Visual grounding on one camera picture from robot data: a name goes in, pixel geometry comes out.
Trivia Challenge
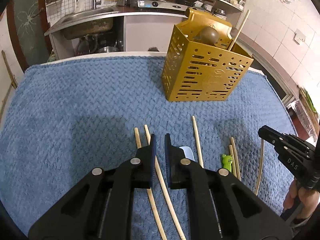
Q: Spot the gas stove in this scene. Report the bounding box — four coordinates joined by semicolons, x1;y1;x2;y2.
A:
117;0;188;11

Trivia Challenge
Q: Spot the kitchen counter with cabinets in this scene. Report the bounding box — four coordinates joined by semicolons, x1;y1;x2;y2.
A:
44;4;301;106

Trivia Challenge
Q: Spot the yellow perforated utensil holder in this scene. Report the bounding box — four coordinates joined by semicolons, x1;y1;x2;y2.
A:
161;8;253;101

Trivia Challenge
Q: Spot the blue textured towel mat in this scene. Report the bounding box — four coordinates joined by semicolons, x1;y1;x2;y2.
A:
1;56;295;233

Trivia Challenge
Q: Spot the light blue plastic spoon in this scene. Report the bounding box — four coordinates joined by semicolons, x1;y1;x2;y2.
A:
180;146;195;161

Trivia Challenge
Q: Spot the white wall socket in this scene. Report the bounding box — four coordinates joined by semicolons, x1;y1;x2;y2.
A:
293;29;306;44

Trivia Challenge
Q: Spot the steel sink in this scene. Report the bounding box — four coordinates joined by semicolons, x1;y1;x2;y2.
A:
60;7;121;41

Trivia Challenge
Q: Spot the wooden stick against wall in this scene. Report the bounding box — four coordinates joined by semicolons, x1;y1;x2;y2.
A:
1;50;18;89

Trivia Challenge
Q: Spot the dark framed glass door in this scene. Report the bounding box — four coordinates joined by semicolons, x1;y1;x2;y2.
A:
6;0;52;72

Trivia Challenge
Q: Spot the green frog handle utensil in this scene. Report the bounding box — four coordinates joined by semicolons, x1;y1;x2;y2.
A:
221;154;232;172

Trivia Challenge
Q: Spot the wooden chopstick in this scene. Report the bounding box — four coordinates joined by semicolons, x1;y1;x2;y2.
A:
133;127;168;240
191;115;204;168
143;124;187;240
230;137;241;181
254;139;264;196
229;145;238;178
228;9;251;51

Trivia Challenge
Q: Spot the wooden chopstick in holder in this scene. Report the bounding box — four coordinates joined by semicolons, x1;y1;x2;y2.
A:
228;9;251;51

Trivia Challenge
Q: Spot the person's right hand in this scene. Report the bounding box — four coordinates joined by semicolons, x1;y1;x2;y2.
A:
283;178;319;219

